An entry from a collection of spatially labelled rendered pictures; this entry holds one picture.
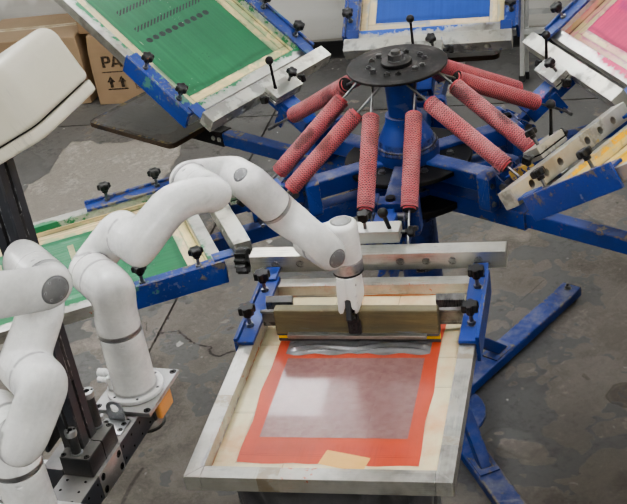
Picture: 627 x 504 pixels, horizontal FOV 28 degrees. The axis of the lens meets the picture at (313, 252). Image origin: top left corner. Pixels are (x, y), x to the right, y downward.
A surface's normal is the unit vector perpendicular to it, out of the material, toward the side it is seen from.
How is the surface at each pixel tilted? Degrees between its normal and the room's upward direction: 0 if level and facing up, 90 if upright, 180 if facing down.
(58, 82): 63
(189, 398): 0
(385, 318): 89
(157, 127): 0
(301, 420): 0
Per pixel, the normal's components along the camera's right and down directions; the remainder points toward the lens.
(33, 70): 0.77, -0.35
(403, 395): -0.15, -0.85
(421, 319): -0.20, 0.51
